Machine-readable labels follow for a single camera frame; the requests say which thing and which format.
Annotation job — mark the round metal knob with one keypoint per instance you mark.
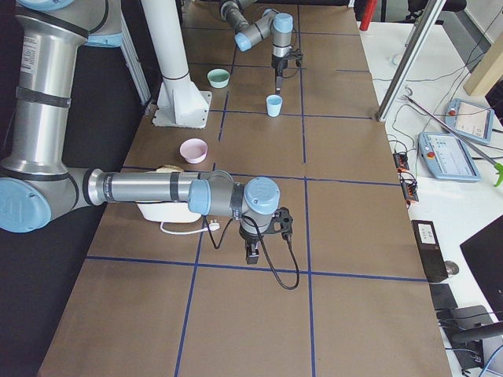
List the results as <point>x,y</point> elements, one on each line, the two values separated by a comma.
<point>452,268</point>

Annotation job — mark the aluminium frame post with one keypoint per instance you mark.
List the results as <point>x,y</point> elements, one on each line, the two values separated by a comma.
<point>418,37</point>

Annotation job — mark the teach pendant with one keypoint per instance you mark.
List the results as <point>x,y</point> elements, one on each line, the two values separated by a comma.
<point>472,120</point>
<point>447,158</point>

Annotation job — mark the black labelled box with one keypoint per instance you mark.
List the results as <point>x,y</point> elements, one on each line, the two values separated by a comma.
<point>429,250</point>

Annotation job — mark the black monitor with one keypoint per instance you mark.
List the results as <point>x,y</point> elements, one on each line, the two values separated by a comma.
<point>483,254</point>

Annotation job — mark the teach pendant near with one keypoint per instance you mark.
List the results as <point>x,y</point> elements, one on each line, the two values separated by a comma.
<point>447,158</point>

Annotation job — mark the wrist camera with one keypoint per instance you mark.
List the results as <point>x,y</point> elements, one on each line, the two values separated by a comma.
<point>297,56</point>
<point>281,223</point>

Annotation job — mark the teach pendant far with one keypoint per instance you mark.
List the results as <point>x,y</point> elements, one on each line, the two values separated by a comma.
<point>472,120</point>

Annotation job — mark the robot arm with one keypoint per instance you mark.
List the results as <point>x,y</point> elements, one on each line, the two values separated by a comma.
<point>278,26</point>
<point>36,187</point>

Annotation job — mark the grabber stick tool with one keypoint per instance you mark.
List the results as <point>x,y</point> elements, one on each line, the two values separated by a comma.
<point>496,165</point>

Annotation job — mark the red object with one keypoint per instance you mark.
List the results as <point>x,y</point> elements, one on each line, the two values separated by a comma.
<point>367,16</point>

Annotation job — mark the green bowl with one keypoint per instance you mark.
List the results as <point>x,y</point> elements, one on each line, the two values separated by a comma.
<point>218,78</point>

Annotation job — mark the pink bowl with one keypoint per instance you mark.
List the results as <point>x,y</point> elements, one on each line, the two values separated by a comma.
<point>194,150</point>

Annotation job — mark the wooden board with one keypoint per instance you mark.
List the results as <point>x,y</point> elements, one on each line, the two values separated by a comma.
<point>488,72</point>

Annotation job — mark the blue cup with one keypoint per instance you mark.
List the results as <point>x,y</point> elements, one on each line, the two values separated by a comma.
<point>274,104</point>

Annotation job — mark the black power strip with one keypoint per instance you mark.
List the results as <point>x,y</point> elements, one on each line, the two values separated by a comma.
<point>409,187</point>
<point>401,161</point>

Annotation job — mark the toast slice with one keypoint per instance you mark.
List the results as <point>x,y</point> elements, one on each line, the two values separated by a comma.
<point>169,169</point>

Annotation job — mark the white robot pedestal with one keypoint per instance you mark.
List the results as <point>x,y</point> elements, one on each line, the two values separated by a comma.
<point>180,103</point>

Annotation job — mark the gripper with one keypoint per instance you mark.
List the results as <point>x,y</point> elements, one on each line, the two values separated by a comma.
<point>249,237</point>
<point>278,65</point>

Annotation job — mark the black desk device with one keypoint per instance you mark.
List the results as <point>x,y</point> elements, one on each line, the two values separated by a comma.
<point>474,337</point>

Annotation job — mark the cream toaster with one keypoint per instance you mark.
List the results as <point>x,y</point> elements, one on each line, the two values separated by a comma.
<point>172,212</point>

